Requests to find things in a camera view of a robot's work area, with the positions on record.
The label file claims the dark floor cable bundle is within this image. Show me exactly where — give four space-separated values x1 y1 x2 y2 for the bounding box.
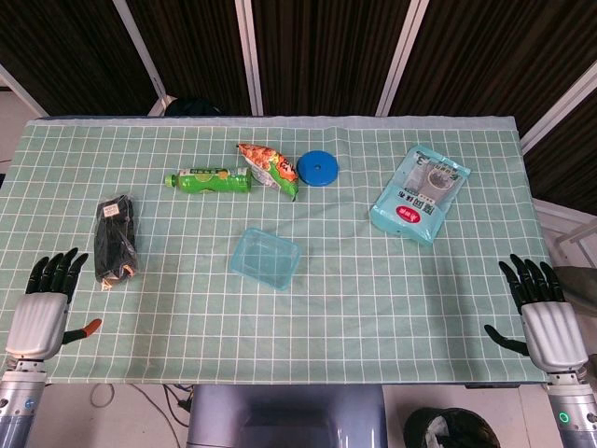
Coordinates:
138 383 197 448

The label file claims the black chair back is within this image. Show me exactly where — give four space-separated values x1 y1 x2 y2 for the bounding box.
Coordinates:
165 96 226 118

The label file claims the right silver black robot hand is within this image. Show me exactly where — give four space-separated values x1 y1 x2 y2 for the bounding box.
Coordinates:
483 254 590 374

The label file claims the green checked tablecloth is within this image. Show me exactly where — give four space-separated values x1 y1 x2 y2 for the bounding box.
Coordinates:
0 115 551 386

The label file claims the clear plastic food container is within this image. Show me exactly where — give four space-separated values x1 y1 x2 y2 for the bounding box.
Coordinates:
229 232 300 292

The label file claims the white frame post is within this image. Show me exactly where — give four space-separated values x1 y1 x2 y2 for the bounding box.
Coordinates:
234 0 265 116
375 0 431 117
519 59 597 156
111 0 170 117
0 63 50 119

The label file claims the black trash bin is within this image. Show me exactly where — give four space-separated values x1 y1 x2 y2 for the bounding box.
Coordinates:
403 407 503 448

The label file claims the blue round disc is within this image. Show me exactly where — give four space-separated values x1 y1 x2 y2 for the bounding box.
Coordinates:
297 149 340 188

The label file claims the green snack packet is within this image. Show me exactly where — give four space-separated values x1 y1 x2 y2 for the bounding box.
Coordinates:
163 166 253 195

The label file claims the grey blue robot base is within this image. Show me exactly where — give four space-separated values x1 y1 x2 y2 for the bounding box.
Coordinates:
186 385 388 448

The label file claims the teal transparent container lid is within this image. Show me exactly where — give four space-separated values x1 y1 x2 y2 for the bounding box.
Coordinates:
229 227 302 290

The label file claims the black wrapped package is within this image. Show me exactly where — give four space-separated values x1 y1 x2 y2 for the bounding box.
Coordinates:
93 194 139 291

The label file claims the light blue cloth package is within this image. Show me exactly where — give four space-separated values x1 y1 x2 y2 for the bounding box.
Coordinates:
369 144 471 246

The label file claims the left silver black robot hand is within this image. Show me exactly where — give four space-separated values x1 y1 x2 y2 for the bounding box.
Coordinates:
4 246 103 361

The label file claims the orange green snack bag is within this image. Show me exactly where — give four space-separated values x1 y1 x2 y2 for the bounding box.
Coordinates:
236 142 299 203

